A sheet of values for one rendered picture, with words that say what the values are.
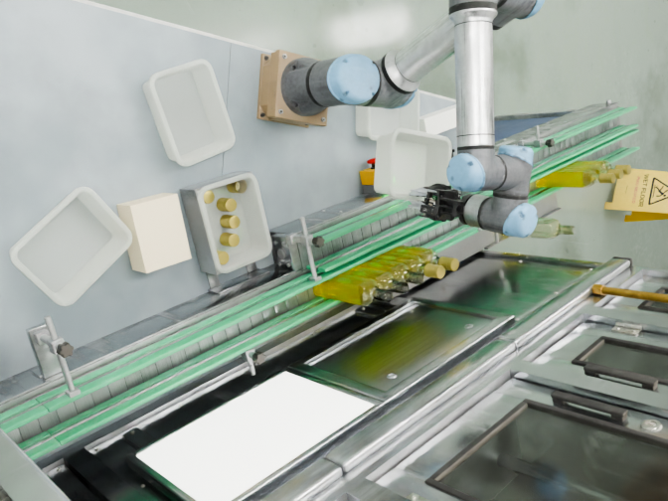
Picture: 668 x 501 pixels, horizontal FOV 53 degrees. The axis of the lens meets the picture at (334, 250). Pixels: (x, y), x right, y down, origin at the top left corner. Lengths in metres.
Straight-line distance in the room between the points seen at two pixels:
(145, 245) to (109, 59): 0.43
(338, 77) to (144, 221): 0.56
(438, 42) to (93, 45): 0.78
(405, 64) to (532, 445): 0.92
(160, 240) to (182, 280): 0.17
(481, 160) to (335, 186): 0.72
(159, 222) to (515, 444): 0.91
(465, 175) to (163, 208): 0.70
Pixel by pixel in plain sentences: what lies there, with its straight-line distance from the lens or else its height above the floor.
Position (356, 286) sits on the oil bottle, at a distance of 1.66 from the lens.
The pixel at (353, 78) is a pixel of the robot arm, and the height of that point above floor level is 1.06.
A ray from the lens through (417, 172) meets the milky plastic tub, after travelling 1.81.
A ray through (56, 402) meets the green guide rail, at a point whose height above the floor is 0.95.
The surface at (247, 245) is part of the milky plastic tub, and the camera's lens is 1.79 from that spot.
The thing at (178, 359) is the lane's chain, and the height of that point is 0.88.
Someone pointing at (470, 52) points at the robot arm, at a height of 1.42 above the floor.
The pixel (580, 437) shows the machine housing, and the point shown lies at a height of 1.67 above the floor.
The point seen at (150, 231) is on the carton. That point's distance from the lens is 1.59.
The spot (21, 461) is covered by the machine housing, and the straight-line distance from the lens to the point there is 0.83.
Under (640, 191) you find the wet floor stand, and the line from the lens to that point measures 4.93.
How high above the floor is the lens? 2.26
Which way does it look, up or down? 49 degrees down
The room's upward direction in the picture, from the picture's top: 98 degrees clockwise
